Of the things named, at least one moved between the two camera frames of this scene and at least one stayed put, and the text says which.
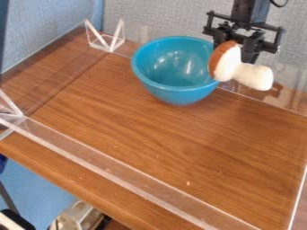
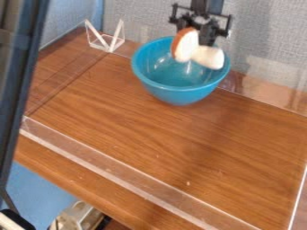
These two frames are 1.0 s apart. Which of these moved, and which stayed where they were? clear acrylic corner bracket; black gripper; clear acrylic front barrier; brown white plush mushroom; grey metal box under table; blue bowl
Moved: black gripper; brown white plush mushroom
Stayed: grey metal box under table; clear acrylic corner bracket; clear acrylic front barrier; blue bowl
